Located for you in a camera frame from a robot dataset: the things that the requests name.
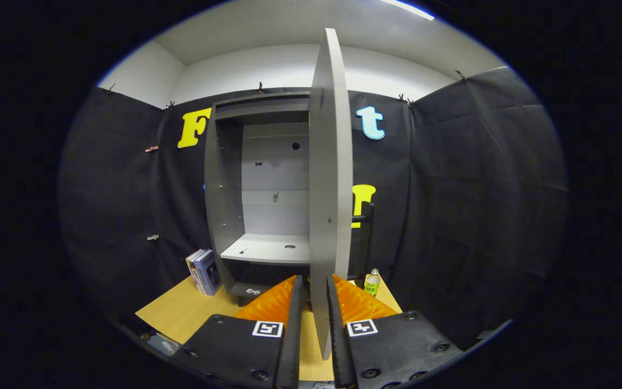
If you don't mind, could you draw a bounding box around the small grey object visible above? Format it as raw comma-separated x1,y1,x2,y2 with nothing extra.
146,332,179,357

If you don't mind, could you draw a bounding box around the white and yellow book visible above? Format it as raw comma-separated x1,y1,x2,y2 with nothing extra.
185,249,204,295

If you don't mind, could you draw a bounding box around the pale cabinet shelf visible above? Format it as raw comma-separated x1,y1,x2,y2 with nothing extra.
220,233,310,265

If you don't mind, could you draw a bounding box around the long ceiling light strip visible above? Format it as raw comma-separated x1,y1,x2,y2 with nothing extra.
378,0,436,21

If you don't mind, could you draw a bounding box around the green label bottle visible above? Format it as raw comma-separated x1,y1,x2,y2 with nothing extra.
364,269,381,298

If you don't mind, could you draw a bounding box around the blue book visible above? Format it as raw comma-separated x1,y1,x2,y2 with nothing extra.
193,250,222,296

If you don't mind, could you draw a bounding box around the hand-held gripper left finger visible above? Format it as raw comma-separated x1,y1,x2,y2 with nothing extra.
173,274,305,389

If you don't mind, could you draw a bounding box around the black backdrop cloth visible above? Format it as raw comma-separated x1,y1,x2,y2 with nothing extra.
57,66,568,352

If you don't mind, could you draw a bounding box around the grey shoe cabinet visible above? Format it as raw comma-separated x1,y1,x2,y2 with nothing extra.
204,91,312,307

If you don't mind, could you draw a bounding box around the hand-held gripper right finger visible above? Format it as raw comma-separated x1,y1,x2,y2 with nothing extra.
326,274,464,389

